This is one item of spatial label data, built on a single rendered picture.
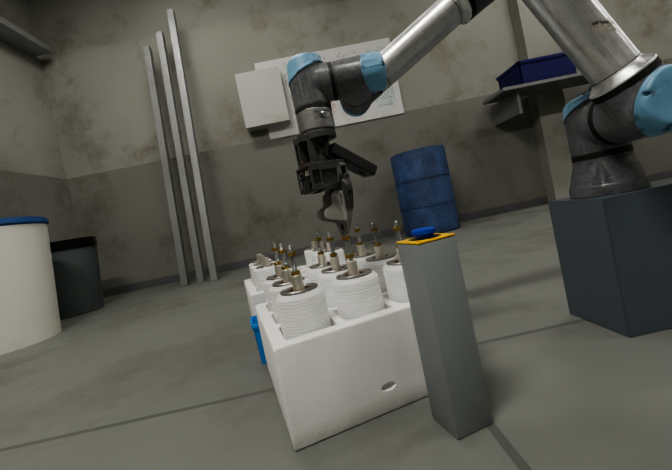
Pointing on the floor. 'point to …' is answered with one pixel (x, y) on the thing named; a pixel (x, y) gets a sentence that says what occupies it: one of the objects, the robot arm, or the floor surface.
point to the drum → (425, 189)
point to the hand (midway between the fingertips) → (347, 228)
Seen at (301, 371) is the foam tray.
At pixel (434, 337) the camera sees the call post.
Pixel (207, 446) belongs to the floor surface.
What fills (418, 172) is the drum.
